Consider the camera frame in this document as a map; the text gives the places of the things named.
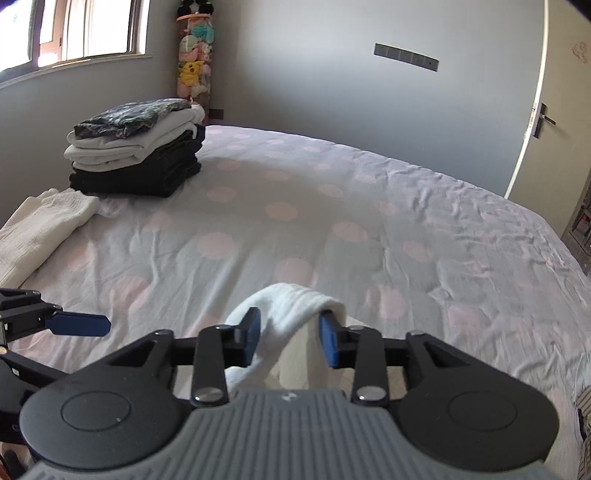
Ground white muslin cloth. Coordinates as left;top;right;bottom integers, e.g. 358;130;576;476
1;189;100;289
225;283;346;394

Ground folded white muslin cloth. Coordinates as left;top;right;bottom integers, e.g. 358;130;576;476
1;189;100;289

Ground white folded garments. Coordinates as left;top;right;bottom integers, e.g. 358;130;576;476
63;104;205;172

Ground black folded garments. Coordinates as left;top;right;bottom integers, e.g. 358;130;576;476
69;125;205;198

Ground dark floral folded garment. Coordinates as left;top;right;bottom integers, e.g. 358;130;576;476
73;98;191;140

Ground striped crumpled garment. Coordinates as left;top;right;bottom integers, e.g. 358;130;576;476
575;387;591;472

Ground plush toy storage column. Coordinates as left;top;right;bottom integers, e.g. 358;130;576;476
176;0;214;111

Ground dark wall socket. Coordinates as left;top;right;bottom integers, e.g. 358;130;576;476
208;108;224;120

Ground cream door with handle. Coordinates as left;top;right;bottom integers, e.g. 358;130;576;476
505;1;590;235

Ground window with frame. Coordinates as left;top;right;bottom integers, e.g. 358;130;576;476
1;0;149;84

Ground grey wall switch panel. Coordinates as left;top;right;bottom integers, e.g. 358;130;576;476
374;43;439;72

